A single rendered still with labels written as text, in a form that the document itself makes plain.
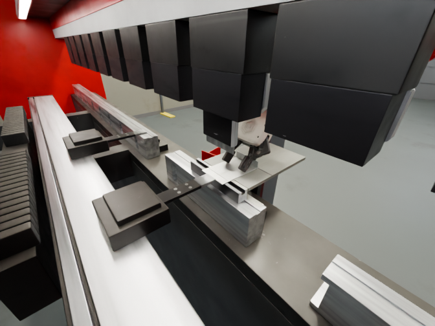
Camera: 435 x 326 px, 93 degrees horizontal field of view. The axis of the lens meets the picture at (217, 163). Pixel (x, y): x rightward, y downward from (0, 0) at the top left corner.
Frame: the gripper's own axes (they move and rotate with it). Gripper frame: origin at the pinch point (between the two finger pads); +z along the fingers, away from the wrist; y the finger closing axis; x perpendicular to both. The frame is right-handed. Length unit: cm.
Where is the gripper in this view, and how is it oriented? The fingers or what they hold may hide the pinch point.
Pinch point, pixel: (235, 160)
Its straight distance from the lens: 56.3
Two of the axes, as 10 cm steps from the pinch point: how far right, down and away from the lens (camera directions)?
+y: 6.4, 3.8, -6.6
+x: 5.7, 3.3, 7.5
